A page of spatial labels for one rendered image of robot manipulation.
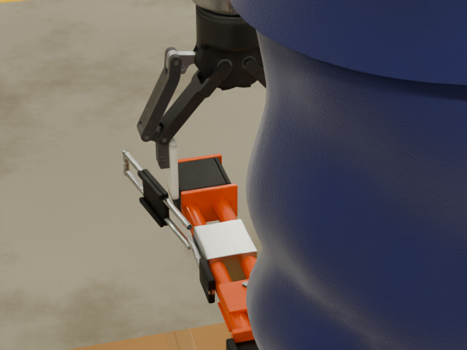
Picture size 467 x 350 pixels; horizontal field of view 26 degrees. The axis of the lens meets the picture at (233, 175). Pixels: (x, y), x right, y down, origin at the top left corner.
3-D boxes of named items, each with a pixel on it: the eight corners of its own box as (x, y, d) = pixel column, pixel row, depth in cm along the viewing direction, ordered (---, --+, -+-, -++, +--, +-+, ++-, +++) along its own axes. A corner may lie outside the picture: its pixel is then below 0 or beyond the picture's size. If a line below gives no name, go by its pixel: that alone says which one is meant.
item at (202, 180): (238, 217, 132) (238, 185, 129) (182, 226, 130) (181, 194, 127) (221, 183, 139) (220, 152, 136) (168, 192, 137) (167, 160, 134)
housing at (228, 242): (260, 280, 121) (260, 250, 119) (205, 289, 120) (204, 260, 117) (243, 246, 127) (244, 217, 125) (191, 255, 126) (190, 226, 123)
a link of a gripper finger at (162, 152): (168, 126, 104) (140, 130, 103) (169, 168, 106) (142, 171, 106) (165, 119, 105) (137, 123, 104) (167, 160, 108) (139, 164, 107)
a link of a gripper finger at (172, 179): (177, 143, 104) (169, 144, 104) (178, 199, 108) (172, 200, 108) (171, 128, 106) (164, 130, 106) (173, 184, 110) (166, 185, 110)
